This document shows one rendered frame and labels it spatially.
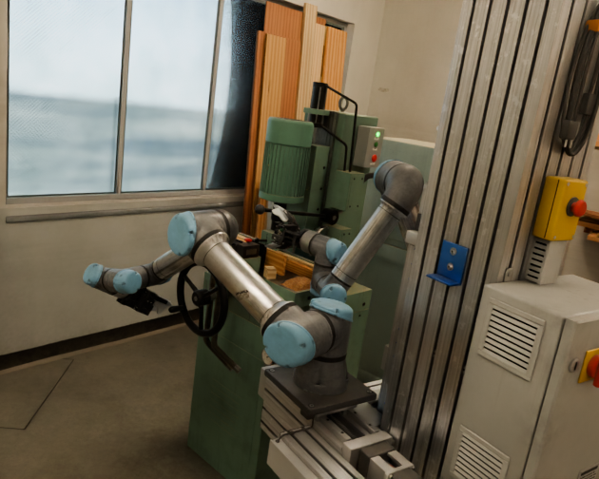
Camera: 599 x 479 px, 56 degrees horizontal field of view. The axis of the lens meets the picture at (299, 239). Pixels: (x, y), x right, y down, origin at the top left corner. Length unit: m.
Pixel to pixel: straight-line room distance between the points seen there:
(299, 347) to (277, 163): 0.94
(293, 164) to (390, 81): 2.70
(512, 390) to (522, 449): 0.11
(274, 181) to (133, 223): 1.42
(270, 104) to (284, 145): 1.63
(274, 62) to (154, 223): 1.26
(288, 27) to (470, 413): 3.03
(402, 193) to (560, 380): 0.71
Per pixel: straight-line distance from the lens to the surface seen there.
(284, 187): 2.09
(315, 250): 1.78
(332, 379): 1.50
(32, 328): 3.26
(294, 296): 1.95
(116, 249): 3.33
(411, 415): 1.51
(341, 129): 2.22
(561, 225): 1.30
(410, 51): 4.65
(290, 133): 2.07
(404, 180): 1.65
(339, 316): 1.43
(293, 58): 3.89
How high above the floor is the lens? 1.55
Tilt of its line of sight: 14 degrees down
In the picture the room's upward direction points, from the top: 8 degrees clockwise
